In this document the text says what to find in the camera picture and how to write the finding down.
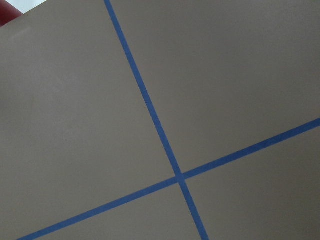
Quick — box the red bottle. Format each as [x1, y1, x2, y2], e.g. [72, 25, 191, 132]
[0, 1, 23, 27]

